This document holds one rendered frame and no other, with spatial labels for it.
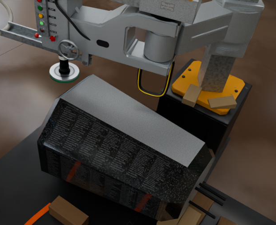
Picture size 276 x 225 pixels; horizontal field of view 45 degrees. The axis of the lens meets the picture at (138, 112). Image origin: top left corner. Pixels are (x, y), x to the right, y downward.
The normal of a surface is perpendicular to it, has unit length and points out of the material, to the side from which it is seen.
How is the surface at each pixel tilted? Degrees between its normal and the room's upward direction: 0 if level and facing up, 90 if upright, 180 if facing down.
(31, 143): 0
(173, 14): 90
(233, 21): 90
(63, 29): 90
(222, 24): 90
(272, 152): 0
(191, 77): 0
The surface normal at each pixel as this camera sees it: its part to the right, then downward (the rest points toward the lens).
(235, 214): 0.11, -0.70
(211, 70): -0.04, 0.71
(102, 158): -0.29, -0.10
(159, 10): -0.30, 0.65
